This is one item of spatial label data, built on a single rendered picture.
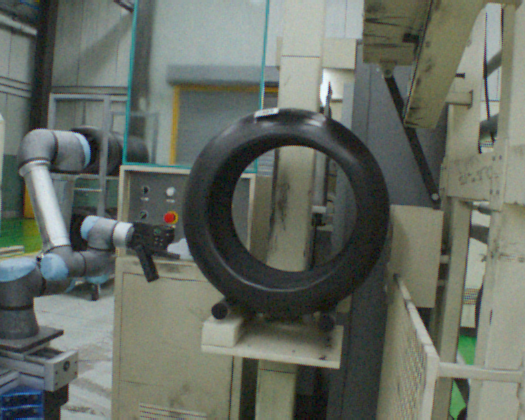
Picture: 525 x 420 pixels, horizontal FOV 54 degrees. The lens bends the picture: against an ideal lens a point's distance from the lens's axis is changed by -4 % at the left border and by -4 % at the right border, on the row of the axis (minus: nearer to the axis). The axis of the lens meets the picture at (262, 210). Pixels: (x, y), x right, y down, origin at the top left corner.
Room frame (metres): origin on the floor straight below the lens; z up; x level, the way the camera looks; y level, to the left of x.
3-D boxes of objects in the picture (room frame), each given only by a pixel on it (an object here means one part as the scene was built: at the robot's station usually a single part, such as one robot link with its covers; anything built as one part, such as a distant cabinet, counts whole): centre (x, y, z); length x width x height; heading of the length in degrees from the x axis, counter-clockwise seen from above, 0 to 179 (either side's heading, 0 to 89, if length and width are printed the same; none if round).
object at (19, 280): (1.59, 0.75, 0.88); 0.13 x 0.12 x 0.14; 147
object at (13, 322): (1.58, 0.75, 0.77); 0.15 x 0.15 x 0.10
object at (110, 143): (5.45, 1.65, 0.96); 1.36 x 0.71 x 1.92; 166
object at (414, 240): (1.67, -0.49, 1.05); 0.20 x 0.15 x 0.30; 170
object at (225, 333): (1.54, 0.06, 0.84); 0.36 x 0.09 x 0.06; 170
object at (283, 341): (1.52, -0.08, 0.80); 0.37 x 0.36 x 0.02; 80
